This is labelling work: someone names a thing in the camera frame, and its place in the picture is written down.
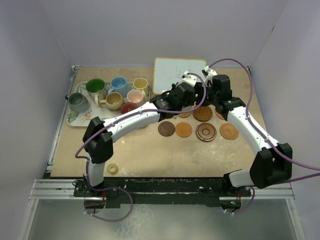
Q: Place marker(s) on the pale yellow mug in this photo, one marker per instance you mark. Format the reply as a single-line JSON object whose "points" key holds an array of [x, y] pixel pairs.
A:
{"points": [[141, 84]]}

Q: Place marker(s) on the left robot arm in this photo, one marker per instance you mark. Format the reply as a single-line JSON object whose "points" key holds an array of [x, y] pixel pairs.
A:
{"points": [[100, 135]]}

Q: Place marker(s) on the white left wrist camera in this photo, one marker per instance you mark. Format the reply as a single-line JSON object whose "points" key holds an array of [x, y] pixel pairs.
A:
{"points": [[191, 78]]}

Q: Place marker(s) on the yellow-framed whiteboard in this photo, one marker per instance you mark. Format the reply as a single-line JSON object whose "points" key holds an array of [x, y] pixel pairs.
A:
{"points": [[168, 71]]}

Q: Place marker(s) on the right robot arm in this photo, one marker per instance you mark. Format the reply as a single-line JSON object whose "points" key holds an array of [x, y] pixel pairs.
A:
{"points": [[269, 166]]}

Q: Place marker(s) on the tan stoneware mug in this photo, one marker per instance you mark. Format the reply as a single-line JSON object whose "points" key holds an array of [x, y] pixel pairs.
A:
{"points": [[112, 101]]}

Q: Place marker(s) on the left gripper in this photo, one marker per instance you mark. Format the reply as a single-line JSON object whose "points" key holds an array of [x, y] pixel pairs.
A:
{"points": [[174, 86]]}

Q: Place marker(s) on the pink mug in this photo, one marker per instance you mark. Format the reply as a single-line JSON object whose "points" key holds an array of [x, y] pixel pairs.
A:
{"points": [[137, 97]]}

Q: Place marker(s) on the light wood coaster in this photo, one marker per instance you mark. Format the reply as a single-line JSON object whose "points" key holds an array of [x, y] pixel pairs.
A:
{"points": [[184, 115], [183, 129]]}

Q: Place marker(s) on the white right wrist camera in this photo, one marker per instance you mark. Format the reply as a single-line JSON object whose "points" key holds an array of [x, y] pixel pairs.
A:
{"points": [[208, 74]]}

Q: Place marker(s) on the red floral mug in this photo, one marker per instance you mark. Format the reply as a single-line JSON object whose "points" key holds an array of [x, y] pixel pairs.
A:
{"points": [[127, 107]]}

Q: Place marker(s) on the aluminium frame rail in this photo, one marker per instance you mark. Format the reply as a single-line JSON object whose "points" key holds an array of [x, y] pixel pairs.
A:
{"points": [[63, 189]]}

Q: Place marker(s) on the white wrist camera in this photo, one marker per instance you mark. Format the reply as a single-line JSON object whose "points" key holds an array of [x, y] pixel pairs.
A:
{"points": [[191, 78], [208, 74]]}

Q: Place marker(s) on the yellow tape roll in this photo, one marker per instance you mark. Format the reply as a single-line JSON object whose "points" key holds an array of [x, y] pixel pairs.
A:
{"points": [[112, 168]]}

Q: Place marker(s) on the green interior mug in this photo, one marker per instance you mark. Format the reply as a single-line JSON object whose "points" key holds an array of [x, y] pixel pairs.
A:
{"points": [[96, 89]]}

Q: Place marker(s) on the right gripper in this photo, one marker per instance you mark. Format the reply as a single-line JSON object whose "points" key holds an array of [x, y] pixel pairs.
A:
{"points": [[199, 89]]}

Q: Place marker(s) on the floral serving tray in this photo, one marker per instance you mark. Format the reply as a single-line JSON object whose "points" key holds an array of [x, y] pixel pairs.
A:
{"points": [[82, 119]]}

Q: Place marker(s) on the woven rattan coaster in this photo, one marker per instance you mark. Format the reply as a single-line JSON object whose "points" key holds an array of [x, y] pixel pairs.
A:
{"points": [[219, 115], [228, 131]]}

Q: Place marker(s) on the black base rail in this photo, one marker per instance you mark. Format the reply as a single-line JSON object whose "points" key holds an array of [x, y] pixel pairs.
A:
{"points": [[207, 191]]}

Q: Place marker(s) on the ringed brown wood coaster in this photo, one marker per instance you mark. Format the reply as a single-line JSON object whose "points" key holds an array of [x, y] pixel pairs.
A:
{"points": [[206, 132]]}

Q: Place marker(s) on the grey stoneware cup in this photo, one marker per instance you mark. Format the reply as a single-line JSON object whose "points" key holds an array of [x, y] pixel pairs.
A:
{"points": [[77, 102]]}

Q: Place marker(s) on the light blue mug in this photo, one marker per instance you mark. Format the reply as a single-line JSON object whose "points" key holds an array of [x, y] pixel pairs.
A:
{"points": [[119, 84]]}

